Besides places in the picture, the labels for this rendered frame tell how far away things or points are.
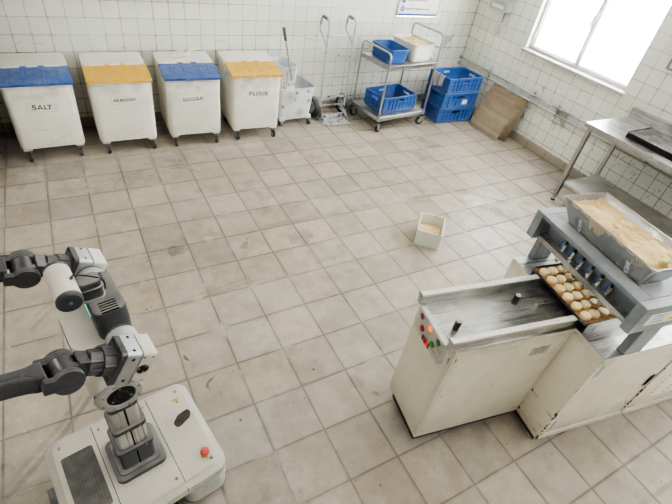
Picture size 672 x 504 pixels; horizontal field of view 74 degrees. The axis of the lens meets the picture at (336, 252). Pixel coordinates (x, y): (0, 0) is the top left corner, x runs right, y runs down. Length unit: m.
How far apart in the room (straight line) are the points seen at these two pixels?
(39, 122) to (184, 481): 3.45
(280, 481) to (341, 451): 0.36
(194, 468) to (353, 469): 0.83
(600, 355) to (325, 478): 1.47
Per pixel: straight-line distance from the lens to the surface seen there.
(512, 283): 2.48
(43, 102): 4.71
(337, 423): 2.72
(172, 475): 2.31
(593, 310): 2.53
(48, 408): 2.94
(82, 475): 2.40
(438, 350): 2.14
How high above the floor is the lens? 2.35
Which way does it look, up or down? 40 degrees down
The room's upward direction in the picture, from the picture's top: 10 degrees clockwise
